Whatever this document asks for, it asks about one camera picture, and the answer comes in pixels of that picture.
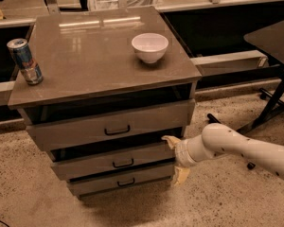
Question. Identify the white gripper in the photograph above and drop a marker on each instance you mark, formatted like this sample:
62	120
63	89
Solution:
181	152

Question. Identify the grey drawer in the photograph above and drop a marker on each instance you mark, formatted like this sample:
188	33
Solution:
98	128
122	179
112	160

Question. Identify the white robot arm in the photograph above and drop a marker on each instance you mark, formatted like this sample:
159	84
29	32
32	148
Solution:
216	140

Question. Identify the grey top drawer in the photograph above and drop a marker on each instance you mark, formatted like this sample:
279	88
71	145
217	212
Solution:
98	128

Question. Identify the grey drawer cabinet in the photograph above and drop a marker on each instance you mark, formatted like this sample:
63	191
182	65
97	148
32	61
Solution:
90	68

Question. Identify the grey bottom drawer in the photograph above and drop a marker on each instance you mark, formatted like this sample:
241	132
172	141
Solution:
122	179

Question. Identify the white ceramic bowl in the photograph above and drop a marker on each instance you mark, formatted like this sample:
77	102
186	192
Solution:
150	47

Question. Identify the black folding side table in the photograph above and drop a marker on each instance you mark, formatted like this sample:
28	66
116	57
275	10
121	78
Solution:
269	40

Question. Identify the blue silver drink can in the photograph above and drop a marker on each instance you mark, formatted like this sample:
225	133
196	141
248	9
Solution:
21	54

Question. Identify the white wire basket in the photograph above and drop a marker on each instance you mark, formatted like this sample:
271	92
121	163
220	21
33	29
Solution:
120	4

